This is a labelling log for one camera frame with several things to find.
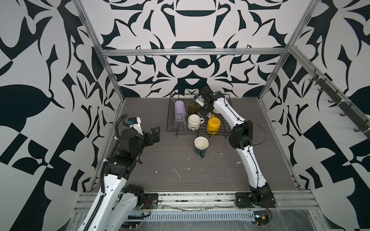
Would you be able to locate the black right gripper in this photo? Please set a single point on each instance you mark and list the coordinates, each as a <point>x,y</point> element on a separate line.
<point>202,111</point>

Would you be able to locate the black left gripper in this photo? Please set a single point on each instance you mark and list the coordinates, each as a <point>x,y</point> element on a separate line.
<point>150,140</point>

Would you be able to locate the olive textured glass cup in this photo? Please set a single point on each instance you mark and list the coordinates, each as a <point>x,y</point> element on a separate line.
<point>193,108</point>

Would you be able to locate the yellow mug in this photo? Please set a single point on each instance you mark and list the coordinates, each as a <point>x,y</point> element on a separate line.
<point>213,125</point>

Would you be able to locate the white mug red inside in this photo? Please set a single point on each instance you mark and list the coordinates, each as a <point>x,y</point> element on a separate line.
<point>194,122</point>

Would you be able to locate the lilac plastic cup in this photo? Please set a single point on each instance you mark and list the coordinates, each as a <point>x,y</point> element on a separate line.
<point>180,109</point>

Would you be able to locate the dark green mug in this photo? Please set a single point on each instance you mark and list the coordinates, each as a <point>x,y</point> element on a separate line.
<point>201,145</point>

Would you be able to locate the clear glass cup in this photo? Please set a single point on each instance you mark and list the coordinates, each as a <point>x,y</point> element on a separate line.
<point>180,122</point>

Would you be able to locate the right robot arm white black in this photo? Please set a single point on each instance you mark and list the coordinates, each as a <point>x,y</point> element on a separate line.
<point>240,138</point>

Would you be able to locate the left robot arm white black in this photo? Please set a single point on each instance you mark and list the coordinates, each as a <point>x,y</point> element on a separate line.
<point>117,204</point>

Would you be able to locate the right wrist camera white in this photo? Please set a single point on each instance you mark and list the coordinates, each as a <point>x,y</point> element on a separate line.
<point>200,100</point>

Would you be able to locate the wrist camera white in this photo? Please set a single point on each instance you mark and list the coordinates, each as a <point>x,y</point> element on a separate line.
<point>135,122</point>
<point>200,100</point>

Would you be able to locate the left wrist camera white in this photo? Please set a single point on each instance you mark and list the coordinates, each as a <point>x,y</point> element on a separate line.
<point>135,122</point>

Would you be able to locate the white slotted cable duct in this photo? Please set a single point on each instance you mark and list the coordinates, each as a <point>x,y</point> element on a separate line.
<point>196,216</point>

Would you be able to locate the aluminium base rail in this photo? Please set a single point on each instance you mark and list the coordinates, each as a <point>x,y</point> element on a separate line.
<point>284,199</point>

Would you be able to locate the wall hook rail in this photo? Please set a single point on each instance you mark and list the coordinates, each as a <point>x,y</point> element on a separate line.
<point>338,98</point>

